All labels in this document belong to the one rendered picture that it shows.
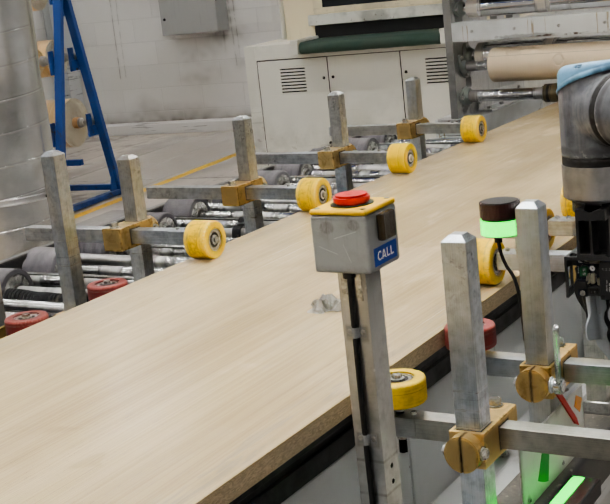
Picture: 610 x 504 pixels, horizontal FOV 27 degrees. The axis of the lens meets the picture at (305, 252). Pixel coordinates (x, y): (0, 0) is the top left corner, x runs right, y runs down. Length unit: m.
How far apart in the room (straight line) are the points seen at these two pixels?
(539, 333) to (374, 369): 0.52
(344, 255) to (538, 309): 0.57
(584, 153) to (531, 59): 3.02
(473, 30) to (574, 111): 3.10
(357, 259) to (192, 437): 0.42
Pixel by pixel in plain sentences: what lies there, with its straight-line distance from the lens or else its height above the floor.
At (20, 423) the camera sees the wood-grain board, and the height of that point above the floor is 0.90.
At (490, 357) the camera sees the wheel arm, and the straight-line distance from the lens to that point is 1.95.
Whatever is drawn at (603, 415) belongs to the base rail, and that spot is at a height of 0.70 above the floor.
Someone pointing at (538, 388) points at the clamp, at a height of 0.84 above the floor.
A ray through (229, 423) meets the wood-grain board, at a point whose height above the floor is 0.90.
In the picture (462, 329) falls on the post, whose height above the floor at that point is 1.00.
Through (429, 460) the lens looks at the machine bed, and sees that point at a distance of 2.04.
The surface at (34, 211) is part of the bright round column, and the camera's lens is 5.66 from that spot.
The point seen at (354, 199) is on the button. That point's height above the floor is 1.23.
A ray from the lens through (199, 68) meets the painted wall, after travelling 12.15.
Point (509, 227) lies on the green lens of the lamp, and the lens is 1.83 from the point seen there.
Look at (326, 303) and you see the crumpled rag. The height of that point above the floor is 0.91.
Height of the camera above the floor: 1.48
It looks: 13 degrees down
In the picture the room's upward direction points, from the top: 6 degrees counter-clockwise
